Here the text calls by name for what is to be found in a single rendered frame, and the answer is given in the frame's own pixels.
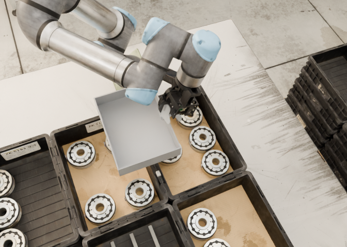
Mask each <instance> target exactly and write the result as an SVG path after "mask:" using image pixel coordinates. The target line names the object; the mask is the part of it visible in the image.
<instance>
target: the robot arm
mask: <svg viewBox="0 0 347 247"><path fill-rule="evenodd" d="M68 13H69V14H71V15H73V16H75V17H76V18H78V19H80V20H82V21H83V22H85V23H87V24H89V25H90V26H92V27H94V28H96V29H97V32H98V34H99V38H98V40H97V41H91V40H89V39H87V38H84V37H82V36H80V35H78V34H76V33H74V32H72V31H70V30H67V29H65V28H64V26H63V24H62V23H60V22H59V21H58V20H59V18H60V16H61V14H68ZM16 15H17V21H18V24H19V27H20V29H21V31H22V33H23V34H24V36H25V37H26V38H27V39H28V41H29V42H30V43H31V44H32V45H34V46H35V47H36V48H38V49H40V50H42V51H44V52H46V53H53V52H54V53H56V54H58V55H60V56H62V57H64V58H66V59H68V60H70V61H72V62H74V63H76V64H78V65H80V66H82V67H84V68H86V69H88V70H90V71H92V72H94V73H96V74H98V75H100V76H102V77H104V78H106V79H108V80H110V81H112V82H114V83H116V84H118V85H119V86H120V87H122V88H126V92H125V96H126V97H127V98H129V99H131V100H133V101H135V102H137V103H140V104H142V105H150V104H151V103H152V101H153V99H154V98H155V96H156V94H157V93H158V89H159V87H160V85H161V83H162V81H165V82H167V83H169V84H171V85H172V86H171V87H169V88H168V89H167V90H166V91H165V92H164V94H163V95H162V96H161V98H160V99H159V101H158V109H159V115H160V118H161V119H162V120H165V121H166V122H167V123H168V124H170V117H171V116H172V118H173V119H174V118H176V119H177V120H178V121H181V120H182V117H181V115H183V114H184V115H185V116H187V115H190V113H191V114H192V115H193V113H194V112H195V110H196V108H197V107H198V105H199V103H198V102H197V100H196V98H195V96H200V95H201V90H200V89H199V86H200V85H201V83H202V81H203V79H204V77H205V76H206V74H207V73H208V71H209V69H210V67H211V66H212V64H213V62H214V61H215V60H216V58H217V55H218V53H219V51H220V49H221V41H220V39H219V37H218V36H217V35H216V34H215V33H213V32H212V31H210V30H204V29H201V30H198V31H197V32H196V33H195V34H192V33H189V32H187V31H185V30H183V29H181V28H179V27H177V26H175V25H173V24H171V23H170V22H166V21H164V20H162V19H159V18H156V17H154V18H152V19H150V21H149V22H148V24H147V26H146V28H145V31H144V33H143V36H142V39H141V40H142V42H143V43H144V44H145V45H146V48H145V51H144V53H143V55H142V57H141V59H140V58H139V57H137V56H135V55H125V54H124V52H125V50H126V48H127V46H128V44H129V42H130V39H131V37H132V35H133V33H134V32H135V27H136V25H137V21H136V19H135V18H134V17H133V16H132V15H131V14H129V13H128V12H127V11H125V10H123V9H121V8H119V7H113V8H110V9H108V8H107V7H105V6H104V5H102V4H101V3H100V2H98V1H97V0H19V1H18V4H17V9H16ZM173 58H176V59H178V60H181V61H182V63H181V65H180V67H179V69H178V71H177V72H176V71H174V70H172V69H169V65H170V63H171V61H172V59H173ZM194 106H196V107H195V109H194V110H193V108H194Z"/></svg>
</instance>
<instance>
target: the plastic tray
mask: <svg viewBox="0 0 347 247"><path fill-rule="evenodd" d="M125 92H126V88H123V89H120V90H117V91H113V92H110V93H107V94H104V95H100V96H97V97H94V98H93V99H94V102H95V105H96V108H97V111H98V114H99V117H100V119H101V123H102V126H103V129H104V132H105V135H106V138H107V140H108V143H109V146H110V149H111V152H112V155H113V158H114V160H115V163H116V167H117V170H118V173H119V176H122V175H125V174H128V173H131V172H134V171H136V170H139V169H142V168H144V167H147V166H150V165H153V164H156V163H159V162H162V161H165V160H167V159H170V158H173V157H176V156H179V155H180V154H181V146H180V144H179V142H178V139H177V137H176V135H175V133H174V130H173V128H172V126H171V124H168V123H167V122H166V121H165V120H162V119H161V118H160V115H159V109H158V101H159V97H158V95H157V94H156V96H155V98H154V99H153V101H152V103H151V104H150V105H142V104H140V103H137V102H135V101H133V100H131V99H129V98H127V97H126V96H125Z"/></svg>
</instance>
